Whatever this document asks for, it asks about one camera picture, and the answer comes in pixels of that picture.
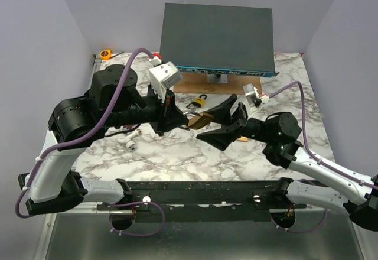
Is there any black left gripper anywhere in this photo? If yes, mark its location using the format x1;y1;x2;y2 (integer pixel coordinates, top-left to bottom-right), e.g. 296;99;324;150
103;83;190;137

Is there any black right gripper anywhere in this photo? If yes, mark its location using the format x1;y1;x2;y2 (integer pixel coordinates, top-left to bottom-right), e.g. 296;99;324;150
195;94;273;151

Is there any small brass padlock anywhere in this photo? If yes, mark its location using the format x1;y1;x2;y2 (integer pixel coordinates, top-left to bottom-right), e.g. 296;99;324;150
181;111;214;130

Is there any brass long-shackle padlock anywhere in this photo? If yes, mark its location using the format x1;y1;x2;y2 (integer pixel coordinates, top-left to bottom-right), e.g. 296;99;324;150
237;136;249;142

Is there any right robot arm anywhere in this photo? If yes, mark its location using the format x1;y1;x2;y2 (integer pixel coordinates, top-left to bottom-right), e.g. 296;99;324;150
197;95;377;232

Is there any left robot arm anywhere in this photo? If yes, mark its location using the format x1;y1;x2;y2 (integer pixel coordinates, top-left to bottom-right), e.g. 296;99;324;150
18;62;188;217

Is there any yellow padlock black shackle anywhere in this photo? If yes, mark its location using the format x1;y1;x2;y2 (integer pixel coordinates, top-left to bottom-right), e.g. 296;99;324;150
187;94;207;109

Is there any wooden board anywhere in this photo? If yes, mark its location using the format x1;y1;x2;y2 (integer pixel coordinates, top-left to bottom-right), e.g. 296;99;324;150
173;73;263;95

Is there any white plastic tap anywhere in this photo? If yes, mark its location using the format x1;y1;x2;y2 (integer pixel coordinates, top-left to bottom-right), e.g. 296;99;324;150
118;129;141;151

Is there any yellow tape measure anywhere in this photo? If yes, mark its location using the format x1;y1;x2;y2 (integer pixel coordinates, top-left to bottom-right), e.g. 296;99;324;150
99;49;123;61

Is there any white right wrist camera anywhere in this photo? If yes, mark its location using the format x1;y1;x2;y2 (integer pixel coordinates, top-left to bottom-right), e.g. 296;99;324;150
243;83;270;114

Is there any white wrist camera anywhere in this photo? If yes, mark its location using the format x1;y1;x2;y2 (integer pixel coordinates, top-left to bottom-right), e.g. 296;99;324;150
148;53;183;103
243;83;270;114

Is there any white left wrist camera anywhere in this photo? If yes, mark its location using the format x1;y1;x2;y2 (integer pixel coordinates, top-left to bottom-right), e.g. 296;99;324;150
148;53;183;103

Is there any black mounting rail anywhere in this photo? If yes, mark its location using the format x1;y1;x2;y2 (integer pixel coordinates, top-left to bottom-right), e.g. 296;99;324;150
73;180;340;222

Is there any grey network switch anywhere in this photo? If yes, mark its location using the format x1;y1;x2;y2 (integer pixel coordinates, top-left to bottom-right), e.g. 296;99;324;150
159;3;278;78

